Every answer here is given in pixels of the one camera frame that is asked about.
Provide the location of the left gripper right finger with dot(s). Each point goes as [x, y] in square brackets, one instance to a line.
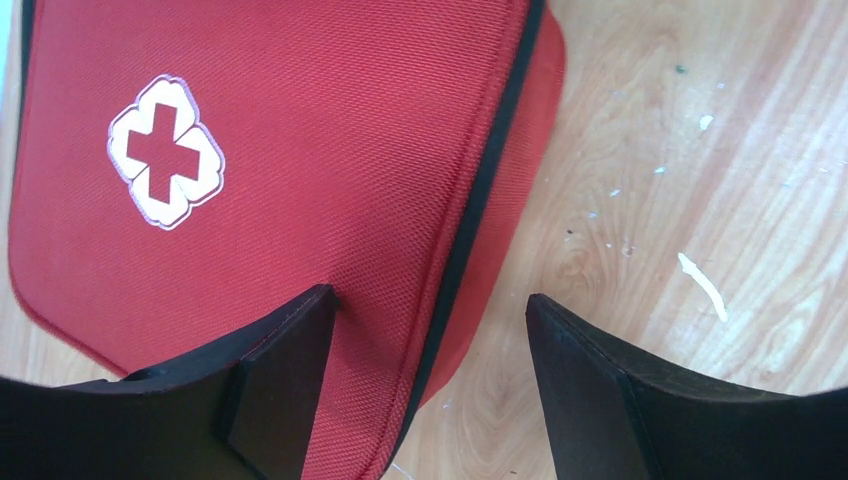
[615, 411]

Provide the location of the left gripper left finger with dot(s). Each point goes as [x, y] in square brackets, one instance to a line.
[240, 407]

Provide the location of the red black medicine case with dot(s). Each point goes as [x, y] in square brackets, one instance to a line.
[184, 168]

